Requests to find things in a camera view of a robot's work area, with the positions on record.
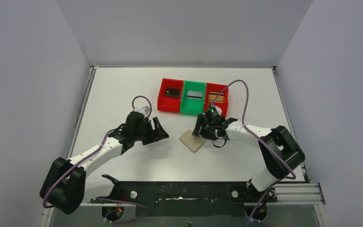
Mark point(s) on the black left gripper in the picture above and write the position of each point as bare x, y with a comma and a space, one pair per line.
150, 132

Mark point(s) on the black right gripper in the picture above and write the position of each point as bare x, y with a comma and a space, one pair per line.
205, 134

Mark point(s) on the beige card holder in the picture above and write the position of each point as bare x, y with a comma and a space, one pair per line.
190, 142

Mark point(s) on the silver credit card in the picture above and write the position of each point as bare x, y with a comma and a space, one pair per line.
194, 94

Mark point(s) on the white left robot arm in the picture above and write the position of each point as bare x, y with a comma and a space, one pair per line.
64, 187

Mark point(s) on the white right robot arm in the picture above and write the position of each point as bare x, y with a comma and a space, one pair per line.
280, 151

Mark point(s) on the gold credit card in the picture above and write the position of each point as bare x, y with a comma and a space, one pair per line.
216, 97

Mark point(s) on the black credit card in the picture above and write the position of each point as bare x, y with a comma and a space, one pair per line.
172, 92

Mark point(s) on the green middle bin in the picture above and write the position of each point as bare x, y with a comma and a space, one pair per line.
192, 100

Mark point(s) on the right red bin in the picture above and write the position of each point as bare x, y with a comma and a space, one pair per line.
218, 88

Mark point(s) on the red bin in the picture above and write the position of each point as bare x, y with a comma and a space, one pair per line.
169, 104
218, 88

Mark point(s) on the left red bin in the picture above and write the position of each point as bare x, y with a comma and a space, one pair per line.
169, 104

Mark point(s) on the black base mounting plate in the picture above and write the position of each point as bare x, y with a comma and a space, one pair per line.
131, 199

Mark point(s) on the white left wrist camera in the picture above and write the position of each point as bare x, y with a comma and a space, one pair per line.
146, 111

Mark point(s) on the aluminium rail frame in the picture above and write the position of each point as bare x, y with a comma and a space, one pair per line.
299, 194

